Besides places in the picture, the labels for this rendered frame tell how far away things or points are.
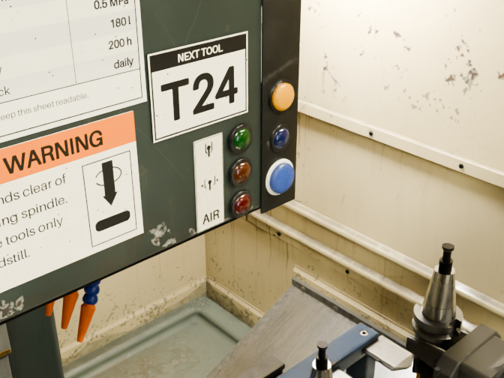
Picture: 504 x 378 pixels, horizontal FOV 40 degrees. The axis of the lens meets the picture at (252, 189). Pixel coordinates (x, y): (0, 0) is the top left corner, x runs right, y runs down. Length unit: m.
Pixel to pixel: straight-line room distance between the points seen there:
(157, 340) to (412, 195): 0.97
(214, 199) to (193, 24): 0.16
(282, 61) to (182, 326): 1.63
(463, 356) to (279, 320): 0.97
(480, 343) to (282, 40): 0.51
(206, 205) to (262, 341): 1.23
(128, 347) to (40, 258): 1.58
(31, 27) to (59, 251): 0.17
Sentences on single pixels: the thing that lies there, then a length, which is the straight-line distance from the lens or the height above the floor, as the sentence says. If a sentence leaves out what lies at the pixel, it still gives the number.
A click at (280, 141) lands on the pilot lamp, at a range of 0.63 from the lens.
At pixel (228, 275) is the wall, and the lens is 2.13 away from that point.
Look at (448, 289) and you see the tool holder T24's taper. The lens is 0.91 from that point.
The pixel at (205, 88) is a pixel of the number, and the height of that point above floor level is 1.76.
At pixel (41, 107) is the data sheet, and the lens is 0.48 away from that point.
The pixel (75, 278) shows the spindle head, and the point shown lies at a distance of 0.55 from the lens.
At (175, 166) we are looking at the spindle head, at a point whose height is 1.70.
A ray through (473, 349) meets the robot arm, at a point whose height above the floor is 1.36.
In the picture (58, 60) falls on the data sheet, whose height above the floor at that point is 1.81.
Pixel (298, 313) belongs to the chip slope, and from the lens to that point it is 1.83.
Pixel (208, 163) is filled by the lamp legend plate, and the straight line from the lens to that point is 0.58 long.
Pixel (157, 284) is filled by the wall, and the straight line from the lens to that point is 2.11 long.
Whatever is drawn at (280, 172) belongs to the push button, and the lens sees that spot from 0.64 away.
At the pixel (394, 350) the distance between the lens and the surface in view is 1.14.
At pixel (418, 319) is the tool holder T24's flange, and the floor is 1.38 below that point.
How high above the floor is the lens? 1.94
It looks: 28 degrees down
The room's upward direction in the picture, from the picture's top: straight up
